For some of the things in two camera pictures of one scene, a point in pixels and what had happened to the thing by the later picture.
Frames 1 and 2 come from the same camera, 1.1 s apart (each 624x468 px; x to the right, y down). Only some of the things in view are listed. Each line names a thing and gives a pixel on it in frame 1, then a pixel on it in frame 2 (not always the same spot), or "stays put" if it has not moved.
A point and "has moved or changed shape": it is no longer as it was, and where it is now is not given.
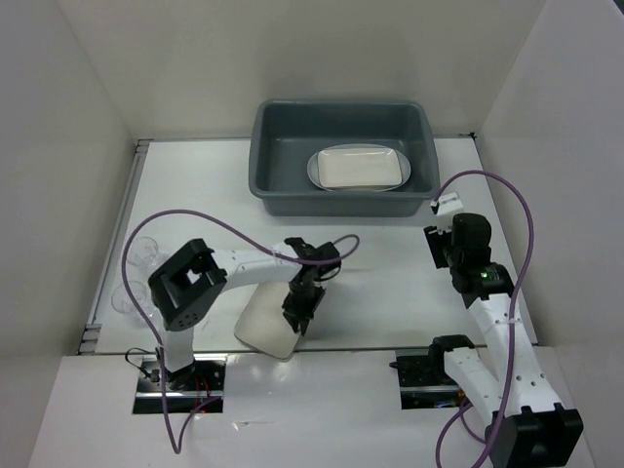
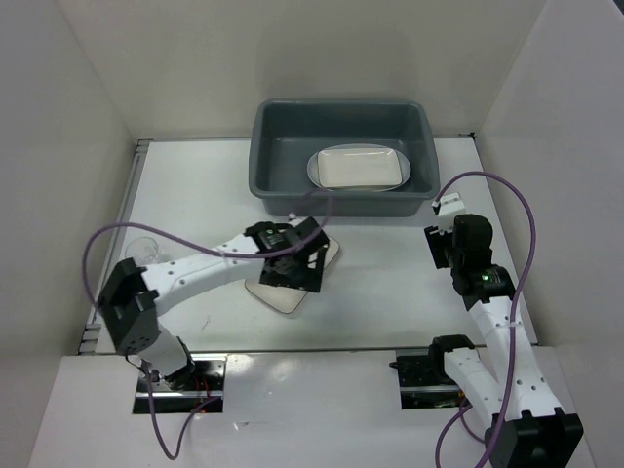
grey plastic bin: (287, 133) stays put
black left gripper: (294, 313) -> (308, 278)
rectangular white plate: (358, 167) stays put
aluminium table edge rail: (92, 329) stays put
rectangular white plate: (262, 324) has moved or changed shape
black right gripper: (435, 237) stays put
